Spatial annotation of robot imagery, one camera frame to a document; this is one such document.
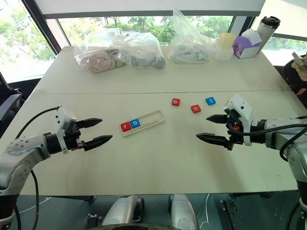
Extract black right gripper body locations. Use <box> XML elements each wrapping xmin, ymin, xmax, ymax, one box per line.
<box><xmin>224</xmin><ymin>108</ymin><xmax>246</xmax><ymax>151</ymax></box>

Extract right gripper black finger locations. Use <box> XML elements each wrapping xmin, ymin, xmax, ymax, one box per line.
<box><xmin>206</xmin><ymin>114</ymin><xmax>227</xmax><ymax>124</ymax></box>
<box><xmin>196</xmin><ymin>133</ymin><xmax>229</xmax><ymax>148</ymax></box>

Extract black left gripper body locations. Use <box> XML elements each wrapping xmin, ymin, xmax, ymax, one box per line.
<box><xmin>63</xmin><ymin>120</ymin><xmax>86</xmax><ymax>151</ymax></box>

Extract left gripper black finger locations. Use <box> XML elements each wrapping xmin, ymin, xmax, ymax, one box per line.
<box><xmin>83</xmin><ymin>135</ymin><xmax>113</xmax><ymax>152</ymax></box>
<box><xmin>76</xmin><ymin>117</ymin><xmax>104</xmax><ymax>129</ymax></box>

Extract wooden letter tray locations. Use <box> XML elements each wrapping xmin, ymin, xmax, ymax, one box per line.
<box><xmin>119</xmin><ymin>110</ymin><xmax>166</xmax><ymax>138</ymax></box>

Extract silver rounded robot shell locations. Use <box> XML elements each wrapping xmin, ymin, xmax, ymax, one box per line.
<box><xmin>102</xmin><ymin>195</ymin><xmax>144</xmax><ymax>227</ymax></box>
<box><xmin>169</xmin><ymin>194</ymin><xmax>200</xmax><ymax>230</ymax></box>

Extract person's bare hand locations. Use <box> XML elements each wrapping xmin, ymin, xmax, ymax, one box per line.
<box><xmin>296</xmin><ymin>63</ymin><xmax>307</xmax><ymax>82</ymax></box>

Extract plastic bag with pink plush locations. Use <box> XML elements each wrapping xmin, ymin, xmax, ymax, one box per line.
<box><xmin>73</xmin><ymin>33</ymin><xmax>130</xmax><ymax>75</ymax></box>

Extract yellow and white cup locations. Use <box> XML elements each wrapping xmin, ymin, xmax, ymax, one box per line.
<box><xmin>213</xmin><ymin>33</ymin><xmax>237</xmax><ymax>62</ymax></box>

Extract black office chair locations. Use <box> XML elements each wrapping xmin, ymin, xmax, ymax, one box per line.
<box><xmin>0</xmin><ymin>71</ymin><xmax>24</xmax><ymax>131</ymax></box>

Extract purple and white carton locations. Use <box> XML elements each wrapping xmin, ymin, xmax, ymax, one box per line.
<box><xmin>233</xmin><ymin>30</ymin><xmax>262</xmax><ymax>59</ymax></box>

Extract person in dark clothes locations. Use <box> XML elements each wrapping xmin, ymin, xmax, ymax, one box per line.
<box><xmin>283</xmin><ymin>54</ymin><xmax>307</xmax><ymax>109</ymax></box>

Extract plastic bag with grey items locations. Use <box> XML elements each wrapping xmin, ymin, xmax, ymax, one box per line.
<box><xmin>119</xmin><ymin>32</ymin><xmax>166</xmax><ymax>70</ymax></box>

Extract phone in person's hand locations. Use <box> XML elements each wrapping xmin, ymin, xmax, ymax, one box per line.
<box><xmin>292</xmin><ymin>52</ymin><xmax>307</xmax><ymax>71</ymax></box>

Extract white thermos with black lid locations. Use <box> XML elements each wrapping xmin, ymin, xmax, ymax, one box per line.
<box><xmin>256</xmin><ymin>16</ymin><xmax>281</xmax><ymax>50</ymax></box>

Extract white roller blind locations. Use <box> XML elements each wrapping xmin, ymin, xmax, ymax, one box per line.
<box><xmin>272</xmin><ymin>0</ymin><xmax>307</xmax><ymax>36</ymax></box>
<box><xmin>23</xmin><ymin>0</ymin><xmax>267</xmax><ymax>20</ymax></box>

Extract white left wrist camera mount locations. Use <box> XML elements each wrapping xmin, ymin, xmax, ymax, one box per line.
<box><xmin>53</xmin><ymin>106</ymin><xmax>77</xmax><ymax>156</ymax></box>

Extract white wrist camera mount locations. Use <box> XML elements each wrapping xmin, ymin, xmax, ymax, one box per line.
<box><xmin>53</xmin><ymin>106</ymin><xmax>77</xmax><ymax>156</ymax></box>
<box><xmin>223</xmin><ymin>93</ymin><xmax>254</xmax><ymax>147</ymax></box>

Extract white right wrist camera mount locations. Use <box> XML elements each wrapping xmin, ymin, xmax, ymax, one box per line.
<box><xmin>223</xmin><ymin>93</ymin><xmax>254</xmax><ymax>147</ymax></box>

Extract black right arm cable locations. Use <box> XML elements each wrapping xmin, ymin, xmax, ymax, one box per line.
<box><xmin>226</xmin><ymin>121</ymin><xmax>307</xmax><ymax>162</ymax></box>

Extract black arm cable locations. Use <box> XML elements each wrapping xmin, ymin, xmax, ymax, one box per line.
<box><xmin>13</xmin><ymin>107</ymin><xmax>60</xmax><ymax>230</ymax></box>
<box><xmin>226</xmin><ymin>121</ymin><xmax>307</xmax><ymax>162</ymax></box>

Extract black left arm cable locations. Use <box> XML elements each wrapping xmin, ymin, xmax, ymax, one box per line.
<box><xmin>13</xmin><ymin>107</ymin><xmax>60</xmax><ymax>230</ymax></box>

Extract thin white cable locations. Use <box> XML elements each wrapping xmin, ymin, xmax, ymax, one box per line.
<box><xmin>198</xmin><ymin>194</ymin><xmax>212</xmax><ymax>230</ymax></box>

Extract black metal bracket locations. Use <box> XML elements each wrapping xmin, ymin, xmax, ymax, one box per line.
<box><xmin>85</xmin><ymin>213</ymin><xmax>103</xmax><ymax>227</ymax></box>
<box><xmin>220</xmin><ymin>200</ymin><xmax>238</xmax><ymax>230</ymax></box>

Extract plastic bag with white cables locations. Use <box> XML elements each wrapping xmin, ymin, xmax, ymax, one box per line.
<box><xmin>167</xmin><ymin>8</ymin><xmax>214</xmax><ymax>64</ymax></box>

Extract dark window frame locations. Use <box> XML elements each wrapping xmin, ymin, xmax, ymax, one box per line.
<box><xmin>21</xmin><ymin>0</ymin><xmax>307</xmax><ymax>65</ymax></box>

